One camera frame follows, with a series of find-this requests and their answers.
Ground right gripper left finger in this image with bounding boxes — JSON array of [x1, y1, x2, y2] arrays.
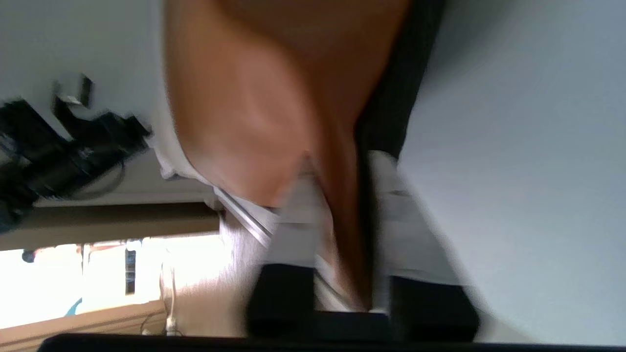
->
[[247, 159, 323, 339]]

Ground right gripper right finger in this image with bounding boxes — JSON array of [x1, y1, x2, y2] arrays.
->
[[368, 151, 481, 343]]

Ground silver sliding door rail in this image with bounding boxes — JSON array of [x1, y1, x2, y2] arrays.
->
[[212, 188, 354, 312]]

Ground black wardrobe frame strip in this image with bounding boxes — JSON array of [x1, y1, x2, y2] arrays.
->
[[354, 0, 447, 309]]

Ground black cable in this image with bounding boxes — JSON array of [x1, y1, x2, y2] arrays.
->
[[68, 160, 127, 200]]

